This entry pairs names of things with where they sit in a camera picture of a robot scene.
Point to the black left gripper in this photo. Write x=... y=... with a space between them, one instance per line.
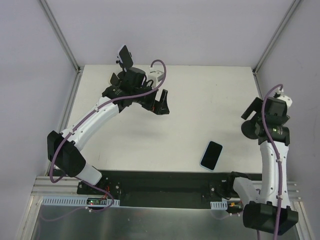
x=155 y=102

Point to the black round-base phone stand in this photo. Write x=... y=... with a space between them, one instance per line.
x=249 y=128

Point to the phone stand with wooden base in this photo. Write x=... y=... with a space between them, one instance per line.
x=114 y=80

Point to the black clamp phone stand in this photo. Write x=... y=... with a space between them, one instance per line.
x=121 y=74

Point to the phone with lilac case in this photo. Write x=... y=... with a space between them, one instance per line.
x=125 y=58

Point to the phone with blue case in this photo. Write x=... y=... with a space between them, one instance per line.
x=211 y=155

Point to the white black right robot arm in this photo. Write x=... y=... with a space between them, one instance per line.
x=268 y=209

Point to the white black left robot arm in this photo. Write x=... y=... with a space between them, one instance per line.
x=127 y=87

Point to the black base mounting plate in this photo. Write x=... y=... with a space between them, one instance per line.
x=176 y=190

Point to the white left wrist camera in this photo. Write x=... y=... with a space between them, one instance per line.
x=156 y=76

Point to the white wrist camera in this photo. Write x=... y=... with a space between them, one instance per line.
x=156 y=76
x=282 y=96

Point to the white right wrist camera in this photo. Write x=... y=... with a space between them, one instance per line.
x=282 y=96

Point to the aluminium corner frame post right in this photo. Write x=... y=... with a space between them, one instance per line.
x=276 y=35

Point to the aluminium corner frame post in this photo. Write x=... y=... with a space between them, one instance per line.
x=276 y=35
x=59 y=34

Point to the aluminium corner frame post left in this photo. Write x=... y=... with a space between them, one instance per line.
x=59 y=34

